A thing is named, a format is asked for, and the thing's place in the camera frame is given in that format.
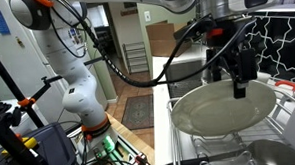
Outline printed photo collage sheet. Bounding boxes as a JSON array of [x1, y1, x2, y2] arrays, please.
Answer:
[[68, 26, 87, 47]]

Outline metal wire dish rack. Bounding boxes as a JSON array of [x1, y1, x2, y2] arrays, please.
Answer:
[[166, 87, 295, 165]]

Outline stainless steel sink basin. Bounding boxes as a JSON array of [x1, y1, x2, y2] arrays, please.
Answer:
[[165, 59, 216, 100]]

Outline round patterned ceramic plate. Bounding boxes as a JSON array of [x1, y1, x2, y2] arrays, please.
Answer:
[[169, 77, 279, 140]]

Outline patterned floor rug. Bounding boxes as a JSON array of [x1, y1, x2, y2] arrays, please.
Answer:
[[119, 93, 156, 132]]

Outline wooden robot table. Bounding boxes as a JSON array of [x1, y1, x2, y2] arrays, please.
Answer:
[[105, 110, 156, 165]]

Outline black tripod pole orange clamp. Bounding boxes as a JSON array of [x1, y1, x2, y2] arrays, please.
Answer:
[[0, 38, 47, 132]]

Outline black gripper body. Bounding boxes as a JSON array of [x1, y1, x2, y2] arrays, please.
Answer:
[[203, 17, 258, 54]]

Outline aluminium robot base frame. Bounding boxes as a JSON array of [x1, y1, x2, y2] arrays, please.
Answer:
[[68, 123, 155, 165]]

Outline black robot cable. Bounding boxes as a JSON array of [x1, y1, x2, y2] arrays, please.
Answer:
[[48, 0, 261, 93]]

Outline brown cardboard box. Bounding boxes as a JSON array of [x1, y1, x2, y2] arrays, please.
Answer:
[[145, 20, 194, 59]]

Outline yellow handled tool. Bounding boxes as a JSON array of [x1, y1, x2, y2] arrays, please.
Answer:
[[1, 136, 39, 157]]

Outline dark plastic storage bin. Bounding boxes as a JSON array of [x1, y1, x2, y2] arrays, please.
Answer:
[[0, 121, 79, 165]]

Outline small yellow fridge magnet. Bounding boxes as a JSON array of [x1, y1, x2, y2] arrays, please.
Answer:
[[15, 37, 26, 49]]

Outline white refrigerator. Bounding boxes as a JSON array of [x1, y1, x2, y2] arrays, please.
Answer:
[[0, 0, 110, 132]]

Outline black camera stand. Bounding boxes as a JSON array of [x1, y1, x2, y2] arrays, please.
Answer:
[[0, 101, 52, 165]]

